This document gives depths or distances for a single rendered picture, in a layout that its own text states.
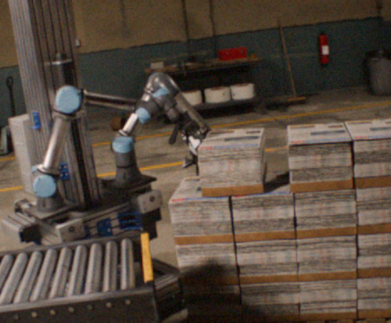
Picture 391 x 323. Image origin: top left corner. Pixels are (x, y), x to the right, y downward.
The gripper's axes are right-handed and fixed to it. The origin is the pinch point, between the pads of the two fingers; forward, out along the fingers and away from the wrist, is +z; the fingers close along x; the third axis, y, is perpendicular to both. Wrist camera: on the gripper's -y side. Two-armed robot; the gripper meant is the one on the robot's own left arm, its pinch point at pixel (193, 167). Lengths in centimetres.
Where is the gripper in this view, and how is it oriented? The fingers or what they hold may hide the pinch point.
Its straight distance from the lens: 293.6
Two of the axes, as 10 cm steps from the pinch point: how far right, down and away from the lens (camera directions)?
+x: 9.6, -0.5, -2.6
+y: -1.2, -9.6, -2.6
